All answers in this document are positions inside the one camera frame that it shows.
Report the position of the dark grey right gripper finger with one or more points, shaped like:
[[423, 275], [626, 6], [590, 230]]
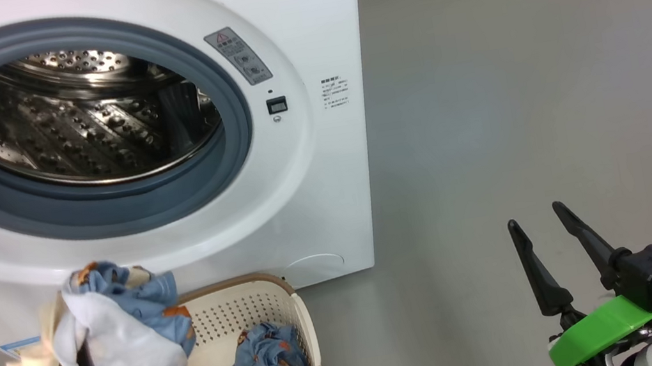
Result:
[[595, 252], [542, 286]]

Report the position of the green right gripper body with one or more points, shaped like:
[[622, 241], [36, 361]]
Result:
[[594, 333]]

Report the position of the white and light blue garment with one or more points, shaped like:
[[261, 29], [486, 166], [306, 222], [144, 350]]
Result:
[[125, 355]]

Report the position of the cream garment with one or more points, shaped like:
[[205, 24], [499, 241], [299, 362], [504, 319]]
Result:
[[50, 324]]

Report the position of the cream perforated laundry basket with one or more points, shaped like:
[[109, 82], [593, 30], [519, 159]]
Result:
[[235, 313]]

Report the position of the grey rubber door gasket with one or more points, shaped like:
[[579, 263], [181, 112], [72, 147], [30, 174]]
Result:
[[110, 209]]

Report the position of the white washing machine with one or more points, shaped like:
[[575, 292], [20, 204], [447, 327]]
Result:
[[317, 210]]

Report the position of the black door lock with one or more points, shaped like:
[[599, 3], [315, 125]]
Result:
[[277, 105]]

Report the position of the blue energy label sticker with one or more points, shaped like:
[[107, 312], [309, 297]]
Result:
[[20, 344]]

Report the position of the round white filter cover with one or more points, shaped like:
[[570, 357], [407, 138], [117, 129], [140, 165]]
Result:
[[313, 269]]

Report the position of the small text sticker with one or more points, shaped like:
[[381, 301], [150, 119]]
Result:
[[336, 92]]

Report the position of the grey warning sticker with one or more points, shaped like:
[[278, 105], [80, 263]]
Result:
[[238, 56]]

